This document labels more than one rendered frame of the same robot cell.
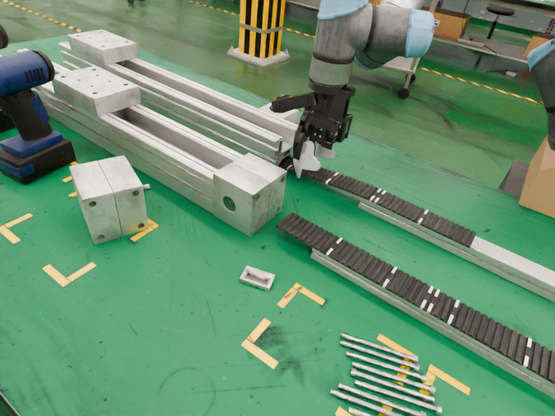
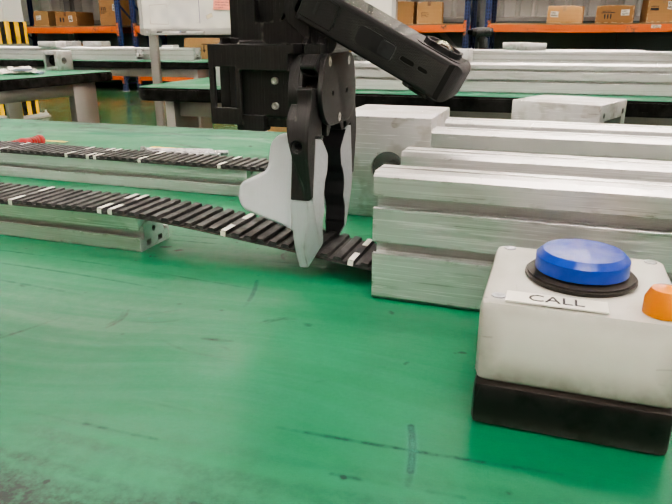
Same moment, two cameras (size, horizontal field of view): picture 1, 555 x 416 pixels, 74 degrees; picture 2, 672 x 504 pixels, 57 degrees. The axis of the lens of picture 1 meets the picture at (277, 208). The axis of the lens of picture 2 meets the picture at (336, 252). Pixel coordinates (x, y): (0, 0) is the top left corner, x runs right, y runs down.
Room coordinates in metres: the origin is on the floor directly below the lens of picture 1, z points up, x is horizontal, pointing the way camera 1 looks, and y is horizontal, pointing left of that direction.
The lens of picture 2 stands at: (1.14, -0.13, 0.94)
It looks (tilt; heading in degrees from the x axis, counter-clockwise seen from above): 19 degrees down; 168
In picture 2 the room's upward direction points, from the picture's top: straight up
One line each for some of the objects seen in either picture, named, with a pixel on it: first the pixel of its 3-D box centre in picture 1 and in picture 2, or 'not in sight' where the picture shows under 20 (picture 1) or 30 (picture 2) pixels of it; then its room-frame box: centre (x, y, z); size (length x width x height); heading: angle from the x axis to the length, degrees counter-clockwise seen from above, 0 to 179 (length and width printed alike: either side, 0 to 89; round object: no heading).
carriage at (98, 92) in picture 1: (97, 95); not in sight; (0.78, 0.44, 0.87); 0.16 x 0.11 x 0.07; 59
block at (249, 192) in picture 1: (253, 190); (391, 161); (0.56, 0.05, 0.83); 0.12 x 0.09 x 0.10; 149
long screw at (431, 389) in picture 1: (392, 376); not in sight; (0.25, -0.18, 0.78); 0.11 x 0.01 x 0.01; 78
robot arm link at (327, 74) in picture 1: (331, 69); not in sight; (0.70, -0.06, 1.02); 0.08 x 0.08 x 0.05
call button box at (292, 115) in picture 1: (275, 120); (571, 326); (0.90, 0.04, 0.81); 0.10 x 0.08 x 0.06; 149
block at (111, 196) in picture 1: (117, 196); (561, 142); (0.49, 0.28, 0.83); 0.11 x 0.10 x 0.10; 128
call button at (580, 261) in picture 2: not in sight; (580, 269); (0.91, 0.03, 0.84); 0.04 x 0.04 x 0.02
